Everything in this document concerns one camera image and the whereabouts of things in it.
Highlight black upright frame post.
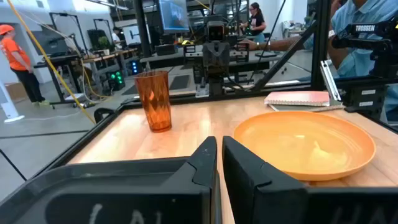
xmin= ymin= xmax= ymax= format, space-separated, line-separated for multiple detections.
xmin=310 ymin=0 xmax=331 ymax=91

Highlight wooden desk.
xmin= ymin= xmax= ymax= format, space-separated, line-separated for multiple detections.
xmin=71 ymin=48 xmax=139 ymax=94

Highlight black curved clamp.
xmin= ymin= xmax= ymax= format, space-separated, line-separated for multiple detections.
xmin=93 ymin=107 xmax=116 ymax=124

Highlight white stand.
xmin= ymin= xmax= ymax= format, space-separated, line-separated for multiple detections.
xmin=0 ymin=80 xmax=25 ymax=124

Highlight flat grey pad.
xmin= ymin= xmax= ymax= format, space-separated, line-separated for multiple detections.
xmin=267 ymin=103 xmax=346 ymax=113

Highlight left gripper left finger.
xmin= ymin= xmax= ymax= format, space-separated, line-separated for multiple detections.
xmin=45 ymin=136 xmax=222 ymax=224

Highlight pink spiral notebook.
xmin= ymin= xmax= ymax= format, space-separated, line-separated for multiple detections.
xmin=264 ymin=90 xmax=331 ymax=107

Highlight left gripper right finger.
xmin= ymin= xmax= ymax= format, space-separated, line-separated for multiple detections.
xmin=222 ymin=136 xmax=398 ymax=224

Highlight large monitor blue screen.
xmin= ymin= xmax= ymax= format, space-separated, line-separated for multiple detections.
xmin=157 ymin=0 xmax=190 ymax=34

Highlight black floor mat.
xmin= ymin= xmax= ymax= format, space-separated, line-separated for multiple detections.
xmin=169 ymin=74 xmax=190 ymax=91

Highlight black workbench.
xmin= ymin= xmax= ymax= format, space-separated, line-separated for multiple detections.
xmin=139 ymin=46 xmax=282 ymax=75

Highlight orange faceted plastic cup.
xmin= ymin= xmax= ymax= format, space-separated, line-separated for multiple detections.
xmin=134 ymin=70 xmax=172 ymax=133

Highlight right arm's wrist camera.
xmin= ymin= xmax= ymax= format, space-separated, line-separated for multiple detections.
xmin=206 ymin=21 xmax=225 ymax=42

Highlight black table edge frame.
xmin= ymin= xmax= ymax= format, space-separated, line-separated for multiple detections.
xmin=30 ymin=79 xmax=398 ymax=184

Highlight monitor white screen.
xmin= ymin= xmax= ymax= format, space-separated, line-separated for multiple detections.
xmin=122 ymin=24 xmax=141 ymax=47

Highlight person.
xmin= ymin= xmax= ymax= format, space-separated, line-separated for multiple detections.
xmin=111 ymin=26 xmax=123 ymax=50
xmin=239 ymin=2 xmax=268 ymax=44
xmin=241 ymin=0 xmax=398 ymax=124
xmin=0 ymin=24 xmax=53 ymax=108

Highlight green potted plant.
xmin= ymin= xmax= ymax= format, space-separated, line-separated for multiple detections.
xmin=97 ymin=35 xmax=111 ymax=56

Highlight silver metal bracket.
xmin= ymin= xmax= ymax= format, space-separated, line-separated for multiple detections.
xmin=319 ymin=59 xmax=343 ymax=106

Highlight black leader arm base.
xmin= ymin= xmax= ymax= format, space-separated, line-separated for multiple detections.
xmin=343 ymin=82 xmax=389 ymax=113

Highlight black diagonal frame brace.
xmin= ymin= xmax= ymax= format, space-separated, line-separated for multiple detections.
xmin=250 ymin=20 xmax=318 ymax=93

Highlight computer case green lights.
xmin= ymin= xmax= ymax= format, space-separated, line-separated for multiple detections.
xmin=106 ymin=70 xmax=126 ymax=91

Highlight computer case blue lights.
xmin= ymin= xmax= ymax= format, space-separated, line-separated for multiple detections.
xmin=129 ymin=59 xmax=141 ymax=75

